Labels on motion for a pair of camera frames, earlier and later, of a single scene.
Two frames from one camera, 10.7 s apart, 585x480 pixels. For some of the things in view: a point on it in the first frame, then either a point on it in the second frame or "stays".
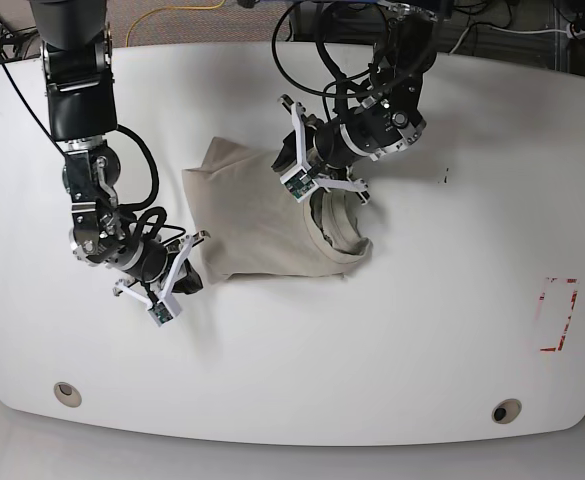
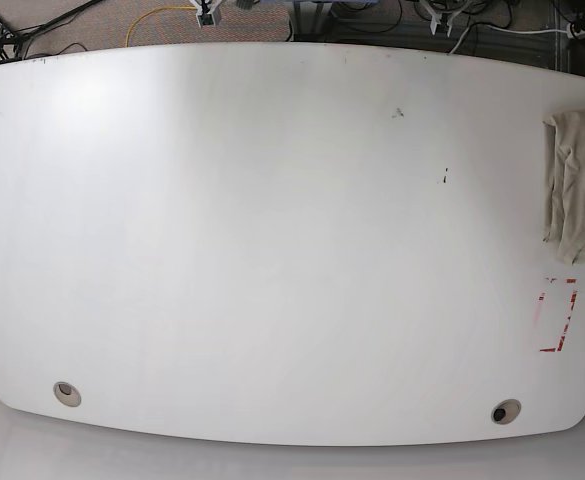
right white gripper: x=288 y=157 to x=441 y=21
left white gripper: x=190 y=283 to x=207 y=8
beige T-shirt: x=248 y=223 to x=577 y=185
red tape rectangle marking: x=563 y=331 stays
